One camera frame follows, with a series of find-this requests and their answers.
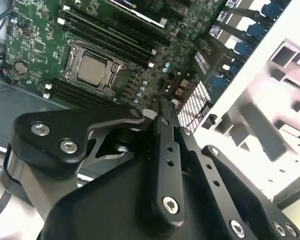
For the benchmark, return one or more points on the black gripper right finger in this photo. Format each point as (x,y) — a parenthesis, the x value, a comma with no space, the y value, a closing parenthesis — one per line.
(240,190)

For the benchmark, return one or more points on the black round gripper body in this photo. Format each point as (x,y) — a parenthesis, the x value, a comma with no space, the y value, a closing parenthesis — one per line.
(102,212)

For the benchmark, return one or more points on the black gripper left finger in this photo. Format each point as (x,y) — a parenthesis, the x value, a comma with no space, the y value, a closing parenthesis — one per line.
(52,135)

